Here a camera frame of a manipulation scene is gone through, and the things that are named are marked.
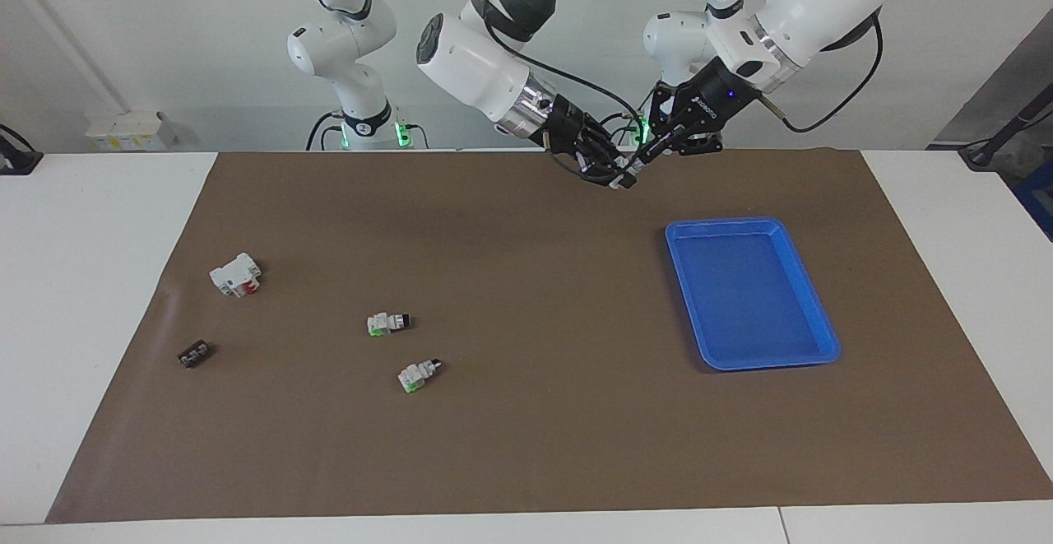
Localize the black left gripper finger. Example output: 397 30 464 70
676 128 725 156
629 83 688 173

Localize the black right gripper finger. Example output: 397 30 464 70
568 149 630 191
582 120 626 168

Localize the blue plastic tray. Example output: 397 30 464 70
665 216 842 372

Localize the brown table mat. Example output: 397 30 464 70
45 149 1053 524

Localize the dark grey partition panel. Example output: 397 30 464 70
930 9 1053 150

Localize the black stand with pole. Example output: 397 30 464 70
958 87 1053 170

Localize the blue crate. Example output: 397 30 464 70
1012 161 1053 240

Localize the white red circuit breaker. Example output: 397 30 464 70
209 253 262 299

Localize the black table clamp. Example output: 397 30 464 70
0 124 44 176

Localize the black left base cable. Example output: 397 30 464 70
599 108 652 150

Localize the black base cable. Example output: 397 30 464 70
306 112 342 151
599 108 652 150

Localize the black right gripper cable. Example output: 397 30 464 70
481 0 651 187

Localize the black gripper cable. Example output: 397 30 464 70
481 0 651 187
757 13 885 133

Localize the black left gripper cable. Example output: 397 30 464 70
757 13 885 133

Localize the black right base cable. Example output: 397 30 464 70
306 112 342 151

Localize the white wall socket box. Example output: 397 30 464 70
86 110 178 151

